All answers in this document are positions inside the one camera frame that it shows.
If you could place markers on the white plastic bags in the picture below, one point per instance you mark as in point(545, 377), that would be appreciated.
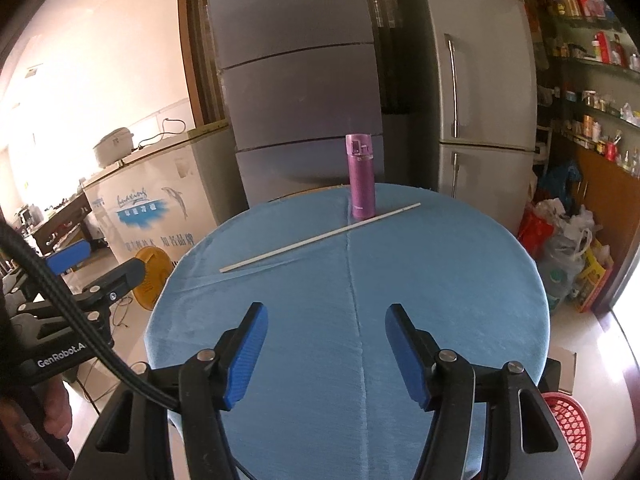
point(575, 225)

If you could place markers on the brown wooden shelf cabinet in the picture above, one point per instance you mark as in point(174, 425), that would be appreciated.
point(600, 200)

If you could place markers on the blue tablecloth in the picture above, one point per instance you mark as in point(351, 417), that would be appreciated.
point(320, 270)

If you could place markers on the white chest freezer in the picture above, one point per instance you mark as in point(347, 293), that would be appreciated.
point(150, 185)

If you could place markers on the white rice cooker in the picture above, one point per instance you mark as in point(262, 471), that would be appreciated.
point(114, 147)

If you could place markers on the large dark blue bag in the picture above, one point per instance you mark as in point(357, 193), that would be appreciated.
point(560, 180)

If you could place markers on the yellow round fan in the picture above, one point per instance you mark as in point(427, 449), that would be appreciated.
point(155, 287)

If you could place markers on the grey three-door refrigerator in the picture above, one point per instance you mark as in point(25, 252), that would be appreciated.
point(295, 85)

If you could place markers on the silver two-door refrigerator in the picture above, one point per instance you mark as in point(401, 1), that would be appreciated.
point(480, 85)

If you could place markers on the clear water jug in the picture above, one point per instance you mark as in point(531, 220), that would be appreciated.
point(562, 275)

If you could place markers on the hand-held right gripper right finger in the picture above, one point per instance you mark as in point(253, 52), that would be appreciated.
point(410, 355)

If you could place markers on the person's left hand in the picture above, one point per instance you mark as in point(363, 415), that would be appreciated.
point(57, 407)

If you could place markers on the red shopping bag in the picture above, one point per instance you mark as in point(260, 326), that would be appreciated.
point(535, 232)

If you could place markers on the long white plastic strip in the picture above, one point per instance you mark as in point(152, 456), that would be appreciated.
point(320, 238)

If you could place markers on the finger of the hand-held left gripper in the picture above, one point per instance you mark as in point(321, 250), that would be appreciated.
point(70, 256)
point(125, 275)

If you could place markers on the purple thermos bottle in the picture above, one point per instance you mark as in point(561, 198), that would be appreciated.
point(361, 180)

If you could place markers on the yellow red box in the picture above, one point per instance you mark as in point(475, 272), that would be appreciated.
point(595, 275)

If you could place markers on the assorted shelf bottles and boxes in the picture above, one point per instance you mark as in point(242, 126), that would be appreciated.
point(595, 50)

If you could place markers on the brown wooden door frame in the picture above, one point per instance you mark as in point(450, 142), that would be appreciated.
point(195, 50)

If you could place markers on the dark wooden side table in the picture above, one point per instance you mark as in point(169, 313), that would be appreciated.
point(55, 220)

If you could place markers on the red plastic basket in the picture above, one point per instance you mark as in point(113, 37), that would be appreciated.
point(570, 430)

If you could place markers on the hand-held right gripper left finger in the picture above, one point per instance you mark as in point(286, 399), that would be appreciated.
point(245, 355)

